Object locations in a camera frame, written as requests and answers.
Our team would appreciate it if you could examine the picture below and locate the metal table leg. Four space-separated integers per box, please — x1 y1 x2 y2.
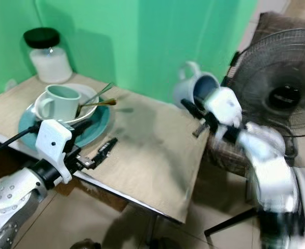
146 215 162 246

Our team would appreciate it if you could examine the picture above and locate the black electric fan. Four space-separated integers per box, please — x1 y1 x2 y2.
204 28 305 237

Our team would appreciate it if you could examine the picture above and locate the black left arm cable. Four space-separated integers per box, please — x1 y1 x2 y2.
0 122 43 159

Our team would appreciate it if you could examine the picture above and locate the silver fork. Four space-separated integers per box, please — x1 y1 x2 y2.
79 81 116 108

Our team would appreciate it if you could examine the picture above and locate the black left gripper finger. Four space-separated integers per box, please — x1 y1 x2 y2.
94 137 118 162
69 120 94 139

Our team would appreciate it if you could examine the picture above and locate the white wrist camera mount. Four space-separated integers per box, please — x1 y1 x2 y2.
35 119 74 184
203 86 244 128

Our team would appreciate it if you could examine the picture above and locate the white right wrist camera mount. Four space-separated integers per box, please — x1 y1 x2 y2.
203 86 244 128

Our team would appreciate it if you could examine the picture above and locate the teal plate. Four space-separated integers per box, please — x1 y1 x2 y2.
18 101 112 149

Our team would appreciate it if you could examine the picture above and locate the white bowl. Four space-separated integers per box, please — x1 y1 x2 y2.
34 83 100 124

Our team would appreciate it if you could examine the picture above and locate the beige woven table mat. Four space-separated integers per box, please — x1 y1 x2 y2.
0 73 211 220

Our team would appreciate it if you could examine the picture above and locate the mint green mug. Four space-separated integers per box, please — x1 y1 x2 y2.
44 85 83 123

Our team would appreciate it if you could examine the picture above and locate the light blue mug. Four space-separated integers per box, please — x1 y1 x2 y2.
174 61 222 110

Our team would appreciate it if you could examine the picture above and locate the spoon with golden handle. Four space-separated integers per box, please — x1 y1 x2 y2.
76 98 118 118

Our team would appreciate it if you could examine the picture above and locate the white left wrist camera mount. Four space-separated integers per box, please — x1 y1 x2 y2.
35 119 74 184

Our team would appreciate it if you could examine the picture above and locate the glass jar with black lid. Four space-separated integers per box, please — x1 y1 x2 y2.
23 27 73 84

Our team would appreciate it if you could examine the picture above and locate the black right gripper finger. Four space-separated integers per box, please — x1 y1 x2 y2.
180 98 213 123

